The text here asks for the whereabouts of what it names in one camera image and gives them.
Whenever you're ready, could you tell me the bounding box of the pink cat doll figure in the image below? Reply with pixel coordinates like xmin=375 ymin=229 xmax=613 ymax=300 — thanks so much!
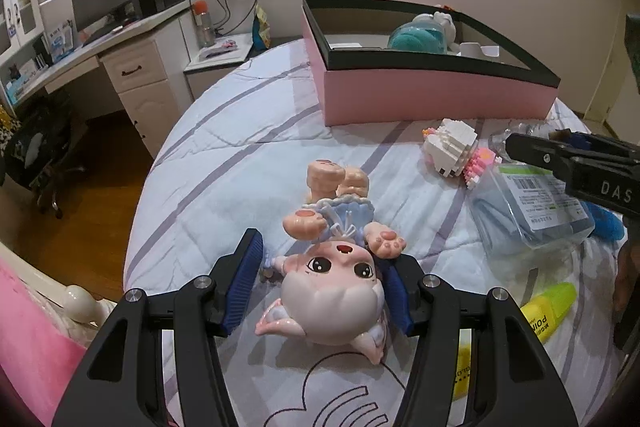
xmin=255 ymin=159 xmax=406 ymax=365

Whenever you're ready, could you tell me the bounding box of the purple patterned pencil case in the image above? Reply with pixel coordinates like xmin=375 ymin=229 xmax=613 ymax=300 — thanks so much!
xmin=206 ymin=38 xmax=238 ymax=56

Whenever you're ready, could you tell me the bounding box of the clear packet of blue masks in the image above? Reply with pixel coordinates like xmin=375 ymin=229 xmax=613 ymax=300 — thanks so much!
xmin=469 ymin=122 xmax=596 ymax=258

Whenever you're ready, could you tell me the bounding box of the blue and yellow snack bag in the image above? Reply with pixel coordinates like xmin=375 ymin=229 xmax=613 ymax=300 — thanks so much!
xmin=251 ymin=4 xmax=273 ymax=48

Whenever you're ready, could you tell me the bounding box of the black office chair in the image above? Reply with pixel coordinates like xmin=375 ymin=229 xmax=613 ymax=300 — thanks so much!
xmin=0 ymin=99 xmax=88 ymax=220

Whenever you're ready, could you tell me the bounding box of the white bear figure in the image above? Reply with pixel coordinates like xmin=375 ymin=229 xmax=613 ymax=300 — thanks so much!
xmin=416 ymin=10 xmax=458 ymax=45

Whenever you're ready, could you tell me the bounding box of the white ceramic holder cup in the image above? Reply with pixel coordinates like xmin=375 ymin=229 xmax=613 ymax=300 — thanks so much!
xmin=457 ymin=42 xmax=501 ymax=58

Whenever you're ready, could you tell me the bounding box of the white desk with drawers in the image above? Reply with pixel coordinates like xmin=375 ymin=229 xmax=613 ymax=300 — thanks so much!
xmin=0 ymin=0 xmax=201 ymax=158

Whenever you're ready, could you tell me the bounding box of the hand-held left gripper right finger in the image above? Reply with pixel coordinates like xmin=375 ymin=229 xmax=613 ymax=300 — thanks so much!
xmin=382 ymin=254 xmax=581 ymax=427

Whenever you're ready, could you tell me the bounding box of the white and pink block toy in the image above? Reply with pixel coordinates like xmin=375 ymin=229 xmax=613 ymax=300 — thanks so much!
xmin=421 ymin=118 xmax=502 ymax=188

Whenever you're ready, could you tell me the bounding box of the white glass-door cabinet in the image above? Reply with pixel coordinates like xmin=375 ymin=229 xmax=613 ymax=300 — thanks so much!
xmin=0 ymin=0 xmax=41 ymax=52

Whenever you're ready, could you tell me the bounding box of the clear bottle with red cap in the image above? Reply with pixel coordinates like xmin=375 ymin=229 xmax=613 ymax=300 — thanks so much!
xmin=191 ymin=0 xmax=215 ymax=48

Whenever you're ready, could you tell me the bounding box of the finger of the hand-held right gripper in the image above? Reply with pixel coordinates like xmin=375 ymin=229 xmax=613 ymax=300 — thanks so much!
xmin=547 ymin=129 xmax=640 ymax=158
xmin=505 ymin=133 xmax=576 ymax=188

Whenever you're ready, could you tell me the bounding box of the black keyboard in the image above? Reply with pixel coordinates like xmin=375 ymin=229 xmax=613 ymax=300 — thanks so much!
xmin=82 ymin=24 xmax=126 ymax=45

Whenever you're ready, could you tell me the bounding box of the pink bed sheet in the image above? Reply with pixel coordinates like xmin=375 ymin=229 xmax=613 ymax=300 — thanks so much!
xmin=0 ymin=257 xmax=88 ymax=413

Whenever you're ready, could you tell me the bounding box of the pink box with black rim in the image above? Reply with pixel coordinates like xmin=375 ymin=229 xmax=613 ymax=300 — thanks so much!
xmin=301 ymin=0 xmax=562 ymax=128

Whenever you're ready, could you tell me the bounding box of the yellow and black jacket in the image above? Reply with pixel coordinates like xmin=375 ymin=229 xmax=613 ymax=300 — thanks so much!
xmin=0 ymin=104 xmax=23 ymax=158

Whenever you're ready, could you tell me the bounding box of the teal round case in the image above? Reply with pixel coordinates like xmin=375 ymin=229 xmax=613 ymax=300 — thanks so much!
xmin=389 ymin=23 xmax=450 ymax=55

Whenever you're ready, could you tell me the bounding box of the white nightstand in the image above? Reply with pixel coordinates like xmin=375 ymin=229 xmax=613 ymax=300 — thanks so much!
xmin=182 ymin=32 xmax=256 ymax=102

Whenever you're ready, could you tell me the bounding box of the black power cable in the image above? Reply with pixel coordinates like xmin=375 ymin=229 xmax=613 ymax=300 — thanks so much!
xmin=212 ymin=0 xmax=233 ymax=32

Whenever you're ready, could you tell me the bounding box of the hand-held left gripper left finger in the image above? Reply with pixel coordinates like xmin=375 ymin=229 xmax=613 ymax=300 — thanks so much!
xmin=52 ymin=229 xmax=264 ymax=427

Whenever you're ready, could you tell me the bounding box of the white bed frame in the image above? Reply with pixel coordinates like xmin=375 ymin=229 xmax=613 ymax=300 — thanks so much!
xmin=0 ymin=241 xmax=118 ymax=323

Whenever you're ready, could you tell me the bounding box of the blue and white box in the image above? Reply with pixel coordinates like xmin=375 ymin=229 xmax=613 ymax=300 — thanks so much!
xmin=47 ymin=21 xmax=76 ymax=58

